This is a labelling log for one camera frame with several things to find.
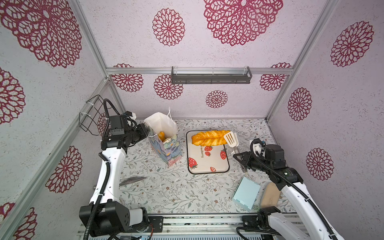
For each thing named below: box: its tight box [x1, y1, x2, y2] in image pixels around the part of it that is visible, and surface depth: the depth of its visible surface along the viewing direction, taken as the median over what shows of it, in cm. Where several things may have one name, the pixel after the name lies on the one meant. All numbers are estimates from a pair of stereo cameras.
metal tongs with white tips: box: [223, 131, 246, 173], surface depth 79 cm
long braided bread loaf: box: [191, 130, 230, 147], surface depth 83 cm
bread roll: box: [158, 131, 166, 142], surface depth 102 cm
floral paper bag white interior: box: [144, 107, 182, 167], surface depth 89 cm
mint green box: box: [232, 176, 261, 212], surface depth 83 cm
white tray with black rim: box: [186, 129, 230, 175], surface depth 99 cm
